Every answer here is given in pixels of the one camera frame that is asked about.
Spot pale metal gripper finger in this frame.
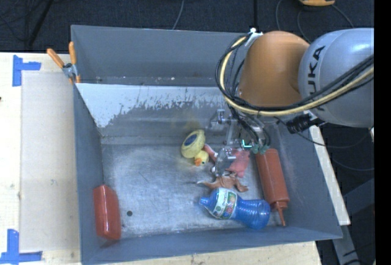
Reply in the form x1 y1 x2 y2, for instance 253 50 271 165
217 148 236 164
211 161 231 178

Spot pink toy animal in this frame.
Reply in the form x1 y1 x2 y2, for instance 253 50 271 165
202 143 252 178

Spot brown toy animal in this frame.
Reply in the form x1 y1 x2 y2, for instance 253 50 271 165
196 172 249 194

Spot yellow rubber duck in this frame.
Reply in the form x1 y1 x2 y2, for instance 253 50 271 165
193 150 210 167

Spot yellow disc with blue face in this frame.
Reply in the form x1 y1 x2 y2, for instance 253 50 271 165
180 129 206 159

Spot blue plastic bottle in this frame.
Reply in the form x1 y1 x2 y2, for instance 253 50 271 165
199 187 272 231

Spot red-brown squeeze bottle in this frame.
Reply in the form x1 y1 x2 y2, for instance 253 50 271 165
254 148 291 227

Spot grey metal bin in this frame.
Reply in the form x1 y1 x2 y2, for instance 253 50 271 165
70 24 345 265

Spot red-brown flat block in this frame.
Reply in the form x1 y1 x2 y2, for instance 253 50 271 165
92 184 122 241

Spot pale cardboard board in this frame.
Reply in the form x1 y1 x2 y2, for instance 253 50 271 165
19 70 82 254

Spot black cylinder on white bracket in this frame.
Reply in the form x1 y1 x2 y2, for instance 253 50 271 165
286 110 325 134

